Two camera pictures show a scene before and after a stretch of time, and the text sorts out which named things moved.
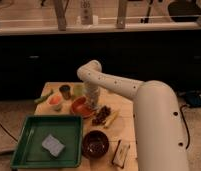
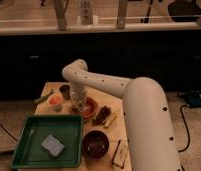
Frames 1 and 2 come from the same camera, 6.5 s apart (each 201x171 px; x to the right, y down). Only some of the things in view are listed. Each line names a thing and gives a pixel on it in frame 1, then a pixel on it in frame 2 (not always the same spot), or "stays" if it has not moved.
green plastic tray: [47, 141] stays
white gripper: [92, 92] → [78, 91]
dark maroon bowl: [95, 144] stays
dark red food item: [101, 115] stays
